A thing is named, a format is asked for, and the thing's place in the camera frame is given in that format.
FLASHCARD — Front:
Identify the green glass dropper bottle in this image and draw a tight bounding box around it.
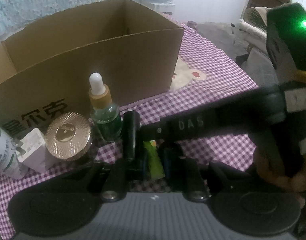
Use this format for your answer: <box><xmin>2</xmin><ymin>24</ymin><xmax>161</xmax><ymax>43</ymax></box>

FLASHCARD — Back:
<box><xmin>88</xmin><ymin>73</ymin><xmax>122</xmax><ymax>142</ymax></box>

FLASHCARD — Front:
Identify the purple checkered tablecloth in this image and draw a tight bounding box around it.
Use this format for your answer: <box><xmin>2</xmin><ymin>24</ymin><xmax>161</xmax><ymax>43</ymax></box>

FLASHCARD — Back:
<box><xmin>0</xmin><ymin>23</ymin><xmax>257</xmax><ymax>239</ymax></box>

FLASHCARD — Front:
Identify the brown cardboard box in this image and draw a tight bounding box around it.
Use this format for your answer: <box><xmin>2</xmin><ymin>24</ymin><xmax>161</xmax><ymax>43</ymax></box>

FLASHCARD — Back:
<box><xmin>0</xmin><ymin>0</ymin><xmax>184</xmax><ymax>138</ymax></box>

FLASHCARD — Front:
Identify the white plastic bottle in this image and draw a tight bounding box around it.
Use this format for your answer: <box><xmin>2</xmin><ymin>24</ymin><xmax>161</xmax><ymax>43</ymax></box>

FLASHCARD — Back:
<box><xmin>0</xmin><ymin>127</ymin><xmax>28</xmax><ymax>180</ymax></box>

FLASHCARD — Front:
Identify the white power adapter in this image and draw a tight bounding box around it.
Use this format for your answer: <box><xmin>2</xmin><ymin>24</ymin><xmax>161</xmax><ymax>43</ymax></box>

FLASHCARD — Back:
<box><xmin>16</xmin><ymin>128</ymin><xmax>57</xmax><ymax>173</ymax></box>

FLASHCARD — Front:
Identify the gold lid cosmetic jar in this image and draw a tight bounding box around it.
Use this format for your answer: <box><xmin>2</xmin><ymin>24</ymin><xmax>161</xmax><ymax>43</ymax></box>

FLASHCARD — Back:
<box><xmin>44</xmin><ymin>112</ymin><xmax>92</xmax><ymax>161</ymax></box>

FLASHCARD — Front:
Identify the wicker chair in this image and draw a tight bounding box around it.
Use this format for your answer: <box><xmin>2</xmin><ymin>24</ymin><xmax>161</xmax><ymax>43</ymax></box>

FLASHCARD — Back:
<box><xmin>239</xmin><ymin>7</ymin><xmax>271</xmax><ymax>33</ymax></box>

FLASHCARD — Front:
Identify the black and green lighter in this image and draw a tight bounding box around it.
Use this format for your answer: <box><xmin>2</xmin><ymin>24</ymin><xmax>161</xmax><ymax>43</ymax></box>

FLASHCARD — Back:
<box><xmin>143</xmin><ymin>140</ymin><xmax>165</xmax><ymax>180</ymax></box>

